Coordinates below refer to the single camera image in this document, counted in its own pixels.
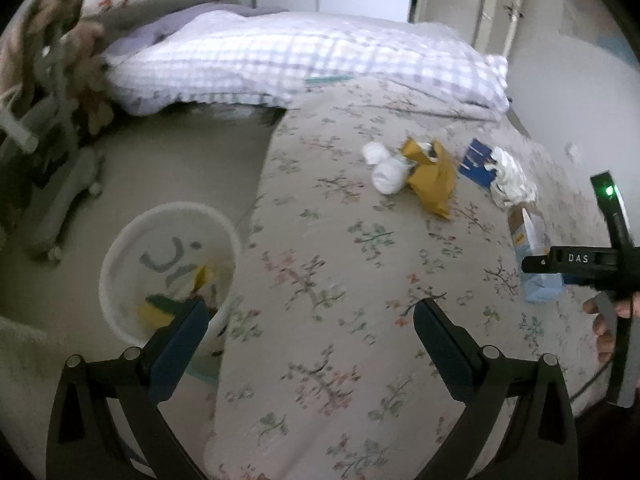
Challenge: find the light blue carton box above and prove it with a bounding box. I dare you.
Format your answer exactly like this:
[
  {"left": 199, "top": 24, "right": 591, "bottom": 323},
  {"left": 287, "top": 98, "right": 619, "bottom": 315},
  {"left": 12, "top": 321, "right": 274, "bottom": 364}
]
[{"left": 507, "top": 206, "right": 563, "bottom": 304}]

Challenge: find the white round bin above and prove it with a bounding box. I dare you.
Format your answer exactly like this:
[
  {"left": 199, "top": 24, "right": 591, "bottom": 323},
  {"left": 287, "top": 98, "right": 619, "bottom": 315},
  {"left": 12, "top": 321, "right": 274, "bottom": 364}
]
[{"left": 98, "top": 201, "right": 244, "bottom": 356}]

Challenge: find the white door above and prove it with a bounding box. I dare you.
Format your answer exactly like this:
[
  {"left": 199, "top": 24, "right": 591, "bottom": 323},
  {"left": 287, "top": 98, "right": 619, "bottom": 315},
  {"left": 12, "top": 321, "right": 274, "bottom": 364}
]
[{"left": 415, "top": 0, "right": 526, "bottom": 58}]

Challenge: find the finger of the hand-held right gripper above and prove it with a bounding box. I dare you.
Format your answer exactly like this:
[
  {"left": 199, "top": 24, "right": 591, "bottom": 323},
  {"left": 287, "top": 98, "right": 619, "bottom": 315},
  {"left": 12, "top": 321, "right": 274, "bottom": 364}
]
[{"left": 521, "top": 247, "right": 563, "bottom": 281}]

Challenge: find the grey headboard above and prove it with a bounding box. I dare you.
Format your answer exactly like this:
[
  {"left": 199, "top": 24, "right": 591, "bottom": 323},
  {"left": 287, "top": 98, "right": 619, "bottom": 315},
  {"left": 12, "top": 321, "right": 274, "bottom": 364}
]
[{"left": 85, "top": 0, "right": 238, "bottom": 28}]

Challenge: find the lavender bed sheet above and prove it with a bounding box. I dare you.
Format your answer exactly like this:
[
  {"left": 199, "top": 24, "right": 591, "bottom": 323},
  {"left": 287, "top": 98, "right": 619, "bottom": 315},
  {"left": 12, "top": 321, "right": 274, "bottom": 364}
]
[{"left": 102, "top": 4, "right": 291, "bottom": 56}]

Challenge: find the plaid quilt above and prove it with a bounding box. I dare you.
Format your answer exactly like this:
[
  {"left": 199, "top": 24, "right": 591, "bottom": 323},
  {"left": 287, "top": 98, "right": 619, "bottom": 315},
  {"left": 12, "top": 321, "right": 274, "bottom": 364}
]
[{"left": 102, "top": 10, "right": 511, "bottom": 116}]

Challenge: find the black cable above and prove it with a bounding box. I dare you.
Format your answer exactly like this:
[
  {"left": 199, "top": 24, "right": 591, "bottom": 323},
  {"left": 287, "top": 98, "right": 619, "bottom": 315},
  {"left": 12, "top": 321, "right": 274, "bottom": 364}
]
[{"left": 570, "top": 360, "right": 613, "bottom": 403}]

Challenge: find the yellow green sponge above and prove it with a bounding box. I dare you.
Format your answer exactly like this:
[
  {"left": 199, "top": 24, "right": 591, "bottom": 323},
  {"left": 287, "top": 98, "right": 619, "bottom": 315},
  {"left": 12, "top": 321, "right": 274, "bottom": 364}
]
[{"left": 137, "top": 294, "right": 196, "bottom": 331}]

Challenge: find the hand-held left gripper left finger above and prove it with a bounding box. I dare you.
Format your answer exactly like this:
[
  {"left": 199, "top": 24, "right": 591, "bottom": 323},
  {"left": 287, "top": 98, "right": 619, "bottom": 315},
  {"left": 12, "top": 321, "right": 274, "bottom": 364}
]
[{"left": 46, "top": 299, "right": 210, "bottom": 480}]

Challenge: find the floral blanket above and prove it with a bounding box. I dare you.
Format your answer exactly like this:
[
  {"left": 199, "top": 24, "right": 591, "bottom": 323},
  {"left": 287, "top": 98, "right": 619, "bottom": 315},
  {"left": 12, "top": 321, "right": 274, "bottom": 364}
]
[{"left": 205, "top": 75, "right": 616, "bottom": 480}]

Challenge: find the mustard yellow wrapper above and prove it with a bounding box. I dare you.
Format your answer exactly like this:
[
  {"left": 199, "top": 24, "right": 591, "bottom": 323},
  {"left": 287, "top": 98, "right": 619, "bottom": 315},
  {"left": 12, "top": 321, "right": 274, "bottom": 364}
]
[{"left": 400, "top": 137, "right": 460, "bottom": 221}]

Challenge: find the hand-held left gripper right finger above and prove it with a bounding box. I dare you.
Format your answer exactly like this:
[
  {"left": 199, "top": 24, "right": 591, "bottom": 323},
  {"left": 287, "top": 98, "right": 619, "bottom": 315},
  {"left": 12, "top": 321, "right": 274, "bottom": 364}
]
[{"left": 413, "top": 297, "right": 578, "bottom": 480}]

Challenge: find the blue patterned cloth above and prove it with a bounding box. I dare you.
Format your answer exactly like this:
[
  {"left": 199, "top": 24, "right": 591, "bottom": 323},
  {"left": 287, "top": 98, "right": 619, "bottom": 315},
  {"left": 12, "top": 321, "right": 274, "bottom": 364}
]
[{"left": 460, "top": 138, "right": 496, "bottom": 191}]

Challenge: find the person's right hand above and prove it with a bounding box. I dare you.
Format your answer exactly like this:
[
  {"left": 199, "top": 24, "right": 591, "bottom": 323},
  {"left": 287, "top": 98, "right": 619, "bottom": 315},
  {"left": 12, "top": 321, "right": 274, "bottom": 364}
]
[{"left": 582, "top": 292, "right": 640, "bottom": 366}]

